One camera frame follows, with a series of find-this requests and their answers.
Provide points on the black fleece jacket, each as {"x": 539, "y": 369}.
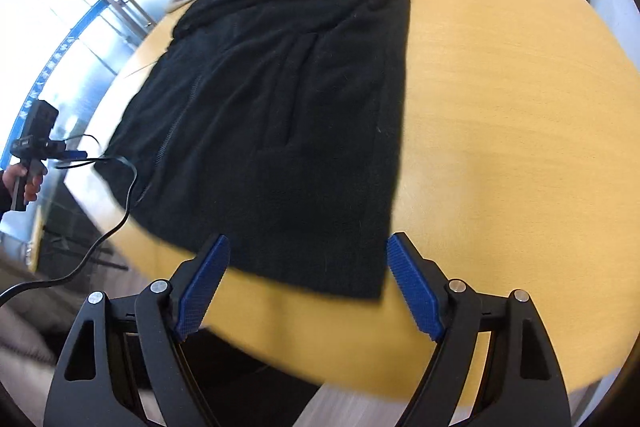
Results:
{"x": 280, "y": 107}

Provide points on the glass door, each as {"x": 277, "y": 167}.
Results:
{"x": 90, "y": 7}

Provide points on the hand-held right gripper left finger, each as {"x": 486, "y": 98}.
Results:
{"x": 200, "y": 292}

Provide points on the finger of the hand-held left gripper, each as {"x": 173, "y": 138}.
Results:
{"x": 72, "y": 164}
{"x": 70, "y": 152}

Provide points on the person's left hand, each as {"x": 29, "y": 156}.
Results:
{"x": 30, "y": 184}

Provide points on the person's left forearm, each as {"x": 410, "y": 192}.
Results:
{"x": 4, "y": 202}

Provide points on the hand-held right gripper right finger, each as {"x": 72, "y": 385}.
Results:
{"x": 415, "y": 292}

